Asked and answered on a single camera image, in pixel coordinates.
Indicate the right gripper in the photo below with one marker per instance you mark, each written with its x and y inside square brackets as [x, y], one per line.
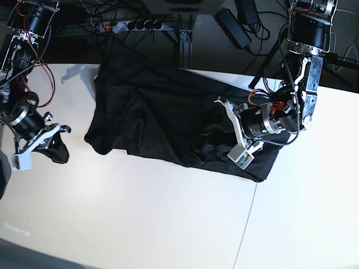
[33, 135]

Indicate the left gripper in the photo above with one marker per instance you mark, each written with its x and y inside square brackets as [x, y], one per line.
[243, 146]

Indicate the dark grey T-shirt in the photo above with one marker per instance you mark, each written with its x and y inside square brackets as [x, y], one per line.
[159, 112]

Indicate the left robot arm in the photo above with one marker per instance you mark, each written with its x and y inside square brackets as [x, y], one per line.
[302, 43]

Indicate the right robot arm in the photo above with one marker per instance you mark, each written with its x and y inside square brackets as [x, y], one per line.
[21, 52]

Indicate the black tripod stand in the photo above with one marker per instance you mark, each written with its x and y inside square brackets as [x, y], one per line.
[334, 59]

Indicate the black power adapter brick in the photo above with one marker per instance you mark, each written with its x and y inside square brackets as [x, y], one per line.
[235, 31]

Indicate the white power strip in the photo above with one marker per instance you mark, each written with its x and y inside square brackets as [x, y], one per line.
[117, 27]

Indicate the grey monitor base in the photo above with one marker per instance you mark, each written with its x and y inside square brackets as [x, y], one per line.
[203, 7]

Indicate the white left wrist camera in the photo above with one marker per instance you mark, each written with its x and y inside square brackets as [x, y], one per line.
[241, 156]

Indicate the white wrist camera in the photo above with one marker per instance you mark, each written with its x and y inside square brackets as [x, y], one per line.
[21, 161]
[241, 156]

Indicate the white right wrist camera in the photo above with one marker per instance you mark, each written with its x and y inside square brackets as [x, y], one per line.
[21, 161]

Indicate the aluminium frame post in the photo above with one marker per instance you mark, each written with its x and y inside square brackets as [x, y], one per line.
[185, 27]

